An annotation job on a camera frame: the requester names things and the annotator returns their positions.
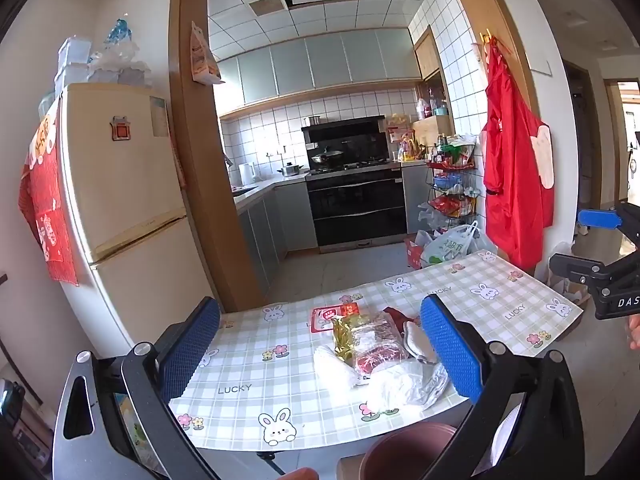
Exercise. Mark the small steel pot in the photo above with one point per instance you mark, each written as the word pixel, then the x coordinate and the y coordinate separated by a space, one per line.
pixel 314 120

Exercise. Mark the white crumpled plastic bag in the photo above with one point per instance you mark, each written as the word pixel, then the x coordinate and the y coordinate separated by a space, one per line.
pixel 405 390

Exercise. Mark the black wok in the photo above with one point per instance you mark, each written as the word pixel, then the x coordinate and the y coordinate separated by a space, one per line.
pixel 327 158

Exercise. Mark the hanging orange snack bag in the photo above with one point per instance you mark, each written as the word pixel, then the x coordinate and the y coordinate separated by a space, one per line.
pixel 202 57

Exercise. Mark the pile of clear plastic bags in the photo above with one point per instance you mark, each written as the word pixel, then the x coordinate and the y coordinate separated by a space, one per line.
pixel 120 67

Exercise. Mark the steel lidded cooking pot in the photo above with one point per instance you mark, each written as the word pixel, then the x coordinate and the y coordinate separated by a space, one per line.
pixel 291 170

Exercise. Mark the group of condiment bottles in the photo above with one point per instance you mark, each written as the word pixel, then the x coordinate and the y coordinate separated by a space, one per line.
pixel 407 150

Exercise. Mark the cream refrigerator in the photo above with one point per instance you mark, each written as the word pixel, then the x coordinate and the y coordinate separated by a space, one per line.
pixel 125 185

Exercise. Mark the narrow grey base cabinet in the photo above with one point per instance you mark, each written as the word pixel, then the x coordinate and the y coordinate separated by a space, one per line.
pixel 415 200

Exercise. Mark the stacked white plastic boxes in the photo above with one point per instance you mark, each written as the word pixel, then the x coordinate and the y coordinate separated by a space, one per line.
pixel 72 65

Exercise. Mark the wooden wall cabinet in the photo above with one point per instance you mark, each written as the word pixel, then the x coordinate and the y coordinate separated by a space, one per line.
pixel 427 55

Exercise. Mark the grey kitchen cabinets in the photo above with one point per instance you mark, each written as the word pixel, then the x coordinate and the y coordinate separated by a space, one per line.
pixel 292 215
pixel 325 62

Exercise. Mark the green checked rabbit tablecloth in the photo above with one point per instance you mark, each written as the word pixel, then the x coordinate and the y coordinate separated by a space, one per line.
pixel 280 390

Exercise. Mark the red printed cloth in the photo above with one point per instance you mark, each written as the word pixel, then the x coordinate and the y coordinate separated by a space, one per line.
pixel 47 210

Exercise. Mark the red clear-window packet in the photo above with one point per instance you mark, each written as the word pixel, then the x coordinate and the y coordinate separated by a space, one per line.
pixel 322 320

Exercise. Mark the pink plastic bin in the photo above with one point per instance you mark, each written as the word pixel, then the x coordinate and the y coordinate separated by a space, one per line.
pixel 400 452

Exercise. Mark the red fridge magnet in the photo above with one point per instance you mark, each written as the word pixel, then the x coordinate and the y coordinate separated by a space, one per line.
pixel 120 128

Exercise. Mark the grey lower kitchen cabinets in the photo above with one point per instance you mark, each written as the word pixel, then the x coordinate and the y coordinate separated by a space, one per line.
pixel 292 215

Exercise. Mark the white green-printed plastic bag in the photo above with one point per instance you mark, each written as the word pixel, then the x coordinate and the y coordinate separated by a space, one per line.
pixel 452 247

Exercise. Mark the white electric kettle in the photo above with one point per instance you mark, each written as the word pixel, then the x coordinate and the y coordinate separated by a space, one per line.
pixel 247 175

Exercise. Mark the translucent plastic bag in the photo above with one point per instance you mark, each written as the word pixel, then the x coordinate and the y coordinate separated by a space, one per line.
pixel 567 292

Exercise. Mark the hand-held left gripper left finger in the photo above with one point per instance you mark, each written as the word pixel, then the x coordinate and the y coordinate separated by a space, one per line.
pixel 190 345

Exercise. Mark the red cardboard box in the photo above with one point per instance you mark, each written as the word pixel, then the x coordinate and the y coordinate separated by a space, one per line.
pixel 414 255

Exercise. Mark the red apron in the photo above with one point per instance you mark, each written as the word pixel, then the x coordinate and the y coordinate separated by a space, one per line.
pixel 515 170

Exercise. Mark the black range hood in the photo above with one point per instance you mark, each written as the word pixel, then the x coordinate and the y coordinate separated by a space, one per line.
pixel 350 137

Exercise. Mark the gold foil wrapper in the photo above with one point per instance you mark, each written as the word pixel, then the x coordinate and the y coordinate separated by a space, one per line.
pixel 345 342

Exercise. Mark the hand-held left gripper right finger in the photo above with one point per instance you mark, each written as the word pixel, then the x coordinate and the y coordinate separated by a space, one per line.
pixel 450 355

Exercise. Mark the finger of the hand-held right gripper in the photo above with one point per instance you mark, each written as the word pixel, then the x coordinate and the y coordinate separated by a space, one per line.
pixel 600 217
pixel 575 266

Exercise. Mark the clear red-patterned snack bag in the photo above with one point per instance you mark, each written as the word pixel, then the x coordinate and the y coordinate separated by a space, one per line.
pixel 382 347

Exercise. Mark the black built-in oven stove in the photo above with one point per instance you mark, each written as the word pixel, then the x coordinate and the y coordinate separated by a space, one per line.
pixel 355 210

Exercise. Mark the grey upper kitchen cabinets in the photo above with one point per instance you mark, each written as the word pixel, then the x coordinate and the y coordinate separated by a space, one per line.
pixel 325 62

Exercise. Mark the pale paper note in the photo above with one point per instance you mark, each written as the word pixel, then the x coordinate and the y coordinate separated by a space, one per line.
pixel 159 116

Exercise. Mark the black table leg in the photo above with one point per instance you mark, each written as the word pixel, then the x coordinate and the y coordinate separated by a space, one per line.
pixel 272 464

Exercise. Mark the person's right hand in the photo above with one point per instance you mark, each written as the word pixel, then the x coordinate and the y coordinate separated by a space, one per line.
pixel 635 332

